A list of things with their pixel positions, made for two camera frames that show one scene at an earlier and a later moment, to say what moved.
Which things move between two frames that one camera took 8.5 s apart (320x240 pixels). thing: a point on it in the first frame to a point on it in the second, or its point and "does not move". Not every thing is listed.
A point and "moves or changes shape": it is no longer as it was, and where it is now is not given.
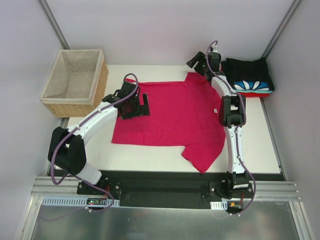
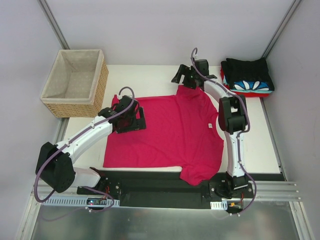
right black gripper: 196,63 to 186,78
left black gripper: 137,108 to 136,124
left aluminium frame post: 53,22 does not move
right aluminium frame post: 280,30 does not move
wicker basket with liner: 76,84 does not move
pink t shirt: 184,113 moves or changes shape
